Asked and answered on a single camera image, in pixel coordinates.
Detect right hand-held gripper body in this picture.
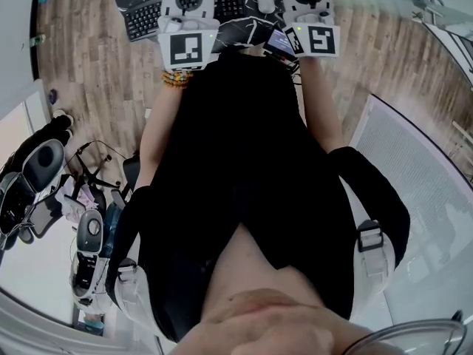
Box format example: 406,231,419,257
282,9,341,58

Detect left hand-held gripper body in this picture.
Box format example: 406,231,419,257
157,15,220,72

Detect black keyboard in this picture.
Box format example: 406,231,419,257
123,0,248,43

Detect person's right forearm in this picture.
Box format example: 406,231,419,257
301,55,344,153

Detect person's left forearm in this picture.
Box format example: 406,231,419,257
132,69,194,192

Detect small black screen device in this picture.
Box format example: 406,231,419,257
264,27,299,57

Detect person's black clothing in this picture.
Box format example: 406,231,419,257
105,48,411,342

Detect black mesh office chair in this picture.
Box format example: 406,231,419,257
121,155,141,192

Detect black swivel chair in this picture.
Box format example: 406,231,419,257
29,142,126,236

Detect black padded headset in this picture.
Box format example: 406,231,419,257
21,138,66,194

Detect pink and white clothes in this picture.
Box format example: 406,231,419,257
55,183,97,221

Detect person's face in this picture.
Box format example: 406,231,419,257
171,223,407,355

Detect clear-rimmed glasses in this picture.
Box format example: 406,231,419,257
339,311,466,355

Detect orange beaded bracelet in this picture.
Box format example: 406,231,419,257
161,69,194,89

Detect grey metal bracket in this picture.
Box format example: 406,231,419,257
409,0,444,24

